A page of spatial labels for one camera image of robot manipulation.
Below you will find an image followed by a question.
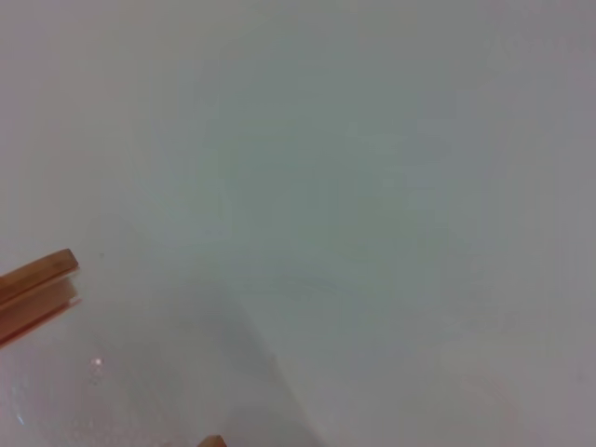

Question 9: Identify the light wooden dispenser stand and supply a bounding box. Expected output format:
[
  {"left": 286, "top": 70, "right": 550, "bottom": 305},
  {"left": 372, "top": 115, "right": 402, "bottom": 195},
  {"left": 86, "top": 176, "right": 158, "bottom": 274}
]
[{"left": 0, "top": 248, "right": 228, "bottom": 447}]

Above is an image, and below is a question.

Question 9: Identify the clear glass water dispenser jar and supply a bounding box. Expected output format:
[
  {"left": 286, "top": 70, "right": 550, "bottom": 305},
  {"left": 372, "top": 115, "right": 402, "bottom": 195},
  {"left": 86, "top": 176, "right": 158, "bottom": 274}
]
[{"left": 0, "top": 325, "right": 206, "bottom": 447}]

